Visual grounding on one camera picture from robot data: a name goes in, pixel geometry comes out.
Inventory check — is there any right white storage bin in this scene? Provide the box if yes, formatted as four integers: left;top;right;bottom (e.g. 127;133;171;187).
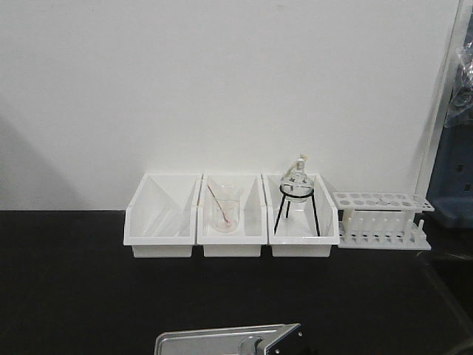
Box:
262;173;340;257

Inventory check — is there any white test tube rack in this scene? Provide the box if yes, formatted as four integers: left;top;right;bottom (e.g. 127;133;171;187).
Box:
333;192;434;251

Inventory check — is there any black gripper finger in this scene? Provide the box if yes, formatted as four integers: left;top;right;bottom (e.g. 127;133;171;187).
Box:
262;323;304;354

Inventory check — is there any round glass flask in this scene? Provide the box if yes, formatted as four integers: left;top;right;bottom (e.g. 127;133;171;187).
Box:
280;155;314;203

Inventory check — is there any stirring rod in beaker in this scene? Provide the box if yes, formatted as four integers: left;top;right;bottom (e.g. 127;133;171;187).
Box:
207;183;231;226

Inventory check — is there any middle white storage bin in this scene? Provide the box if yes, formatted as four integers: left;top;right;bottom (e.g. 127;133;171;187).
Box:
197;174;268;257

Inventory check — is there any silver metal tray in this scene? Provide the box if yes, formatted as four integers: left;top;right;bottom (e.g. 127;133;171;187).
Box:
154;325;309;354

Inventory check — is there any clear glass beaker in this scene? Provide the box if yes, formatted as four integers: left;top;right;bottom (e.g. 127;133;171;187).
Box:
238;336;263;355

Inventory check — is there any left white storage bin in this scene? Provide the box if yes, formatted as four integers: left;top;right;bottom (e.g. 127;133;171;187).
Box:
123;173;203;258

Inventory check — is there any black wire tripod stand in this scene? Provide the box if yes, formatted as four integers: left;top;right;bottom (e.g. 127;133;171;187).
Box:
273;183;321;237

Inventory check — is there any white storage bin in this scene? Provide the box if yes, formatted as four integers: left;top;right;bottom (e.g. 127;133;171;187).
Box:
262;173;340;257
197;174;268;257
123;173;203;258

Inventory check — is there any glass beaker in bin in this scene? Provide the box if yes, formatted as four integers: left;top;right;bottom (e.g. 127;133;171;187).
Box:
208;185;243;233

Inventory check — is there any blue pegboard drying rack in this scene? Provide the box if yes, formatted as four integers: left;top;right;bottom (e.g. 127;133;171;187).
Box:
427;1;472;229

